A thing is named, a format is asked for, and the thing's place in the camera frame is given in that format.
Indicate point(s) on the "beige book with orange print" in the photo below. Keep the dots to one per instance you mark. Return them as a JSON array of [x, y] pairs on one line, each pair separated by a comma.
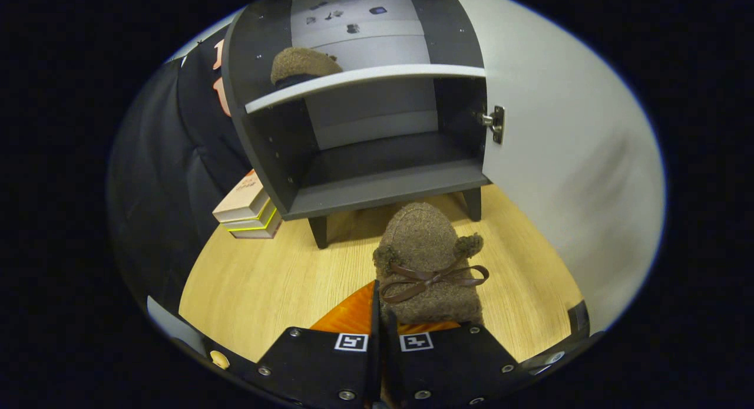
[[238, 200]]

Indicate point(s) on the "black backdrop cloth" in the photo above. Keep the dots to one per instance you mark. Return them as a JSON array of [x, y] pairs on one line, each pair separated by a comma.
[[159, 179]]

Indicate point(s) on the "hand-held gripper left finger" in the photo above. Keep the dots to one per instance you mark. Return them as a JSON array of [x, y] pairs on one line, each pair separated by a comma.
[[374, 338]]

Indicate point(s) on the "dark grey shoe cabinet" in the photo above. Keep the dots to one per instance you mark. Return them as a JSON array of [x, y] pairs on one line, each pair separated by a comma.
[[365, 188]]

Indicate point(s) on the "white cabinet shelf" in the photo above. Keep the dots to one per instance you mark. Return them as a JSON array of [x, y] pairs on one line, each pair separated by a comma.
[[365, 76]]

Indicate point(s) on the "thin white book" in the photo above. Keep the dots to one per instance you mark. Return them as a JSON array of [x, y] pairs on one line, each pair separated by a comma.
[[259, 233]]

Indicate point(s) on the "yellow-edged book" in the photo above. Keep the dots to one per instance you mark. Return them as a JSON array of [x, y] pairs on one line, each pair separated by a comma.
[[253, 220]]

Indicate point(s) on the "white shoe cabinet door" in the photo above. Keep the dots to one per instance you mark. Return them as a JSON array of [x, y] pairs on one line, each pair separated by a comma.
[[559, 161]]

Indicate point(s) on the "metal door hinge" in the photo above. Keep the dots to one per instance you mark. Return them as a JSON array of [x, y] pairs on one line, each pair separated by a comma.
[[498, 123]]

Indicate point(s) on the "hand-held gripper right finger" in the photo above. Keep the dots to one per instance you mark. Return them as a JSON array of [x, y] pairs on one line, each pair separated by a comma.
[[453, 368]]

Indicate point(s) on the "brown fuzzy shoe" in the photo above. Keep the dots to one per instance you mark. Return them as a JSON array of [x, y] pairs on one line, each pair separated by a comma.
[[300, 64], [424, 238]]

